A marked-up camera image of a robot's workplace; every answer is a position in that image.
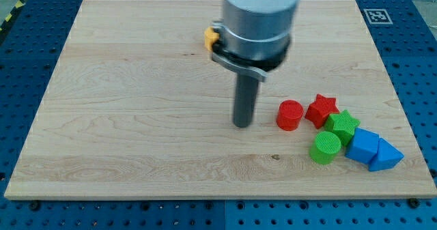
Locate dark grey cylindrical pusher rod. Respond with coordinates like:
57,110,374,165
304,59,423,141
233,74,259,128

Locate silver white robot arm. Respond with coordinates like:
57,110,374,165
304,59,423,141
211,0,300,128

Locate red cylinder block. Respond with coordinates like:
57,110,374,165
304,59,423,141
276,100,303,131

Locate yellow star block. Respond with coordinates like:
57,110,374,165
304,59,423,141
203,27,220,52

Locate red star block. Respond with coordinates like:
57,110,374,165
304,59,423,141
305,94,339,129

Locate green cylinder block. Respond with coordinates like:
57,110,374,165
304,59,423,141
309,131,341,165

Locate green star block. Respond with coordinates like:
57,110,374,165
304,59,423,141
324,110,361,146

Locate light wooden board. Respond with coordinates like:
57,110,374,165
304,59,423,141
5,0,436,201

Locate blue cube block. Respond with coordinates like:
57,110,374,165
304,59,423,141
345,128,380,164

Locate white fiducial marker tag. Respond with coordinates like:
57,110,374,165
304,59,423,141
364,8,393,25

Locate blue triangular prism block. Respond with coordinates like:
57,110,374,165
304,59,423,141
368,138,404,172

